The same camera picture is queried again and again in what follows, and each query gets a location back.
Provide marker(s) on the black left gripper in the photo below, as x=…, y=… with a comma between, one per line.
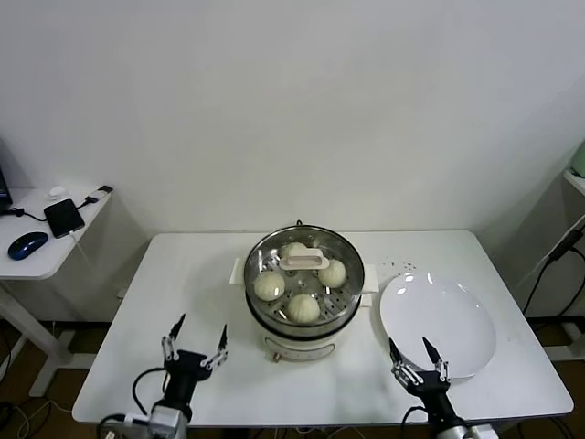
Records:
x=185, y=377

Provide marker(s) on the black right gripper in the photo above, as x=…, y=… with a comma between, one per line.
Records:
x=434, y=393

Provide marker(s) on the white steamed baozi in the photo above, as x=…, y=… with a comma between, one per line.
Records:
x=292, y=249
x=333, y=274
x=303, y=308
x=269, y=285

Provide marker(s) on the round glass pot lid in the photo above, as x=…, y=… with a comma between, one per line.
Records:
x=304, y=261

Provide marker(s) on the steel perforated steamer basket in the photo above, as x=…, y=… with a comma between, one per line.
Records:
x=352, y=256

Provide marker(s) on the white round plate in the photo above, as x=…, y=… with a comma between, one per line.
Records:
x=439, y=315

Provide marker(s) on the white electric cooker base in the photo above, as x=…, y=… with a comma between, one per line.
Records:
x=297, y=350

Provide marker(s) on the white side desk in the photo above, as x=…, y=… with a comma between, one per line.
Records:
x=36, y=267

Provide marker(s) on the black usb adapter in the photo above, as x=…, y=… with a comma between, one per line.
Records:
x=104, y=189

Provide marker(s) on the black smartphone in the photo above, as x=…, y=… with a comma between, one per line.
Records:
x=65, y=217

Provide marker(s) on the blue computer mouse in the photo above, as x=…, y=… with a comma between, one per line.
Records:
x=27, y=244

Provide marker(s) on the white crumpled tissue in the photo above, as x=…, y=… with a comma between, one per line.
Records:
x=56, y=189

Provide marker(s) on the white shelf desk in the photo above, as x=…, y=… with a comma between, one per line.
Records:
x=577, y=183

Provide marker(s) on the dark laptop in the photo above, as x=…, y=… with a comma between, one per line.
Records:
x=3, y=183

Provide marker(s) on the pale green appliance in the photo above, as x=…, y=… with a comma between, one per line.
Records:
x=579, y=160

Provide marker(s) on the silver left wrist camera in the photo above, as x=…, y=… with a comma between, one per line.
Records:
x=163, y=423

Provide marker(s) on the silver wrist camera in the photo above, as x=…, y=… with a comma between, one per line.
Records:
x=163, y=423
x=485, y=432

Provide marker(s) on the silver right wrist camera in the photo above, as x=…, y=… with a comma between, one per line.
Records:
x=485, y=432

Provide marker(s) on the small table edge bracket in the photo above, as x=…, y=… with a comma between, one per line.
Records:
x=121, y=292

